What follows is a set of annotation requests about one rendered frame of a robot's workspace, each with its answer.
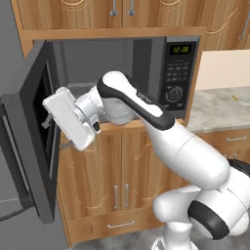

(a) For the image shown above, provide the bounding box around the pale grey bowl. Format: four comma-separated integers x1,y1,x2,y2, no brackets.
103,97,137,127

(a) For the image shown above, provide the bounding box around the wooden cupboard door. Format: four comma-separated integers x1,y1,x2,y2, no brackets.
122,0,209,29
14,0,123,29
200,0,250,52
58,132,123,223
121,128,193,213

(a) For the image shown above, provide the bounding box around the black microwave door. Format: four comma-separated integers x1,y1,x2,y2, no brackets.
0,40,63,226

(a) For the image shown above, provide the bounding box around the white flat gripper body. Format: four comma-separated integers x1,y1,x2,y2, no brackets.
42,86,98,153

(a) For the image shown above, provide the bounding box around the wooden drawer front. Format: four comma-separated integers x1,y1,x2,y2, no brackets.
88,211,165,236
220,147,250,164
196,128,250,148

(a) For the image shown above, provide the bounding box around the silver drawer handle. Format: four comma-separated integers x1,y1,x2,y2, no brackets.
106,220,136,229
226,135,248,143

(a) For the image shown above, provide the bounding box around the black steel microwave oven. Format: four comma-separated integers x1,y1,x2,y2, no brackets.
32,35,201,127

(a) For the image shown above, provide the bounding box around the silver cupboard door handle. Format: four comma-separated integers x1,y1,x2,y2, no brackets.
109,0,119,18
112,185,119,211
238,11,250,41
127,0,136,17
123,183,130,209

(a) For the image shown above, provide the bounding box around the small yellow object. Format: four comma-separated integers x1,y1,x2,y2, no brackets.
231,94,250,104

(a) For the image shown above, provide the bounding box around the dark grey microwave door handle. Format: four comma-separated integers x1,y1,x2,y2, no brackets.
0,104,35,210

